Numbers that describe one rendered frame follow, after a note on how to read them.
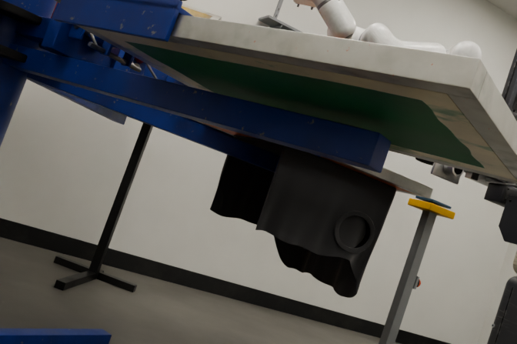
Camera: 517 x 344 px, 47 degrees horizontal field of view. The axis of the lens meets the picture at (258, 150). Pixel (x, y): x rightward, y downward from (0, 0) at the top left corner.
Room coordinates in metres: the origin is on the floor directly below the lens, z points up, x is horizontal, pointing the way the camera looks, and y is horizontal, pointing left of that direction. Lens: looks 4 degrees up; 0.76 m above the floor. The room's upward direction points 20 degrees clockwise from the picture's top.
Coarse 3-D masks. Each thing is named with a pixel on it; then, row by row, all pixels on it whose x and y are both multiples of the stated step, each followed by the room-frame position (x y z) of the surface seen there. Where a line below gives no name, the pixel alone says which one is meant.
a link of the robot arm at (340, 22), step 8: (336, 0) 1.85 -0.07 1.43; (320, 8) 1.87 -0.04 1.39; (328, 8) 1.85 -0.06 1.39; (336, 8) 1.85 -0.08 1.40; (344, 8) 1.85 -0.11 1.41; (328, 16) 1.86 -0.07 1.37; (336, 16) 1.85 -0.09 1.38; (344, 16) 1.85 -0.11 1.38; (328, 24) 1.88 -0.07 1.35; (336, 24) 1.85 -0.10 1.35; (344, 24) 1.84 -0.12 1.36; (352, 24) 1.85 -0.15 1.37; (328, 32) 1.94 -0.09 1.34; (336, 32) 1.86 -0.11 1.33; (344, 32) 1.85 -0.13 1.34; (352, 32) 1.87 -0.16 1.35; (360, 32) 1.96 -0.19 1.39
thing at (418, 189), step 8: (352, 168) 1.97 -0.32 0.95; (360, 168) 1.94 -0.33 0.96; (384, 168) 1.98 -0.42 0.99; (376, 176) 1.98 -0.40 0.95; (384, 176) 1.99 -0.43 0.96; (392, 176) 2.00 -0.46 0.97; (400, 176) 2.01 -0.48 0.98; (392, 184) 2.04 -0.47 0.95; (400, 184) 2.02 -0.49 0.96; (408, 184) 2.03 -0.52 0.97; (416, 184) 2.05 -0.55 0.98; (408, 192) 2.14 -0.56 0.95; (416, 192) 2.05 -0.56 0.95; (424, 192) 2.06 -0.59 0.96
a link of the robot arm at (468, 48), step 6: (462, 42) 1.84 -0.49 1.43; (468, 42) 1.83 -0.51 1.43; (474, 42) 1.84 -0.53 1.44; (450, 48) 1.90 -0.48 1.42; (456, 48) 1.84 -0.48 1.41; (462, 48) 1.83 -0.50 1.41; (468, 48) 1.83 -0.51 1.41; (474, 48) 1.83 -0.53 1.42; (456, 54) 1.84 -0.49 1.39; (462, 54) 1.83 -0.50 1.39; (468, 54) 1.83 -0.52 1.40; (474, 54) 1.83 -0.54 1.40; (480, 54) 1.84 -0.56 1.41
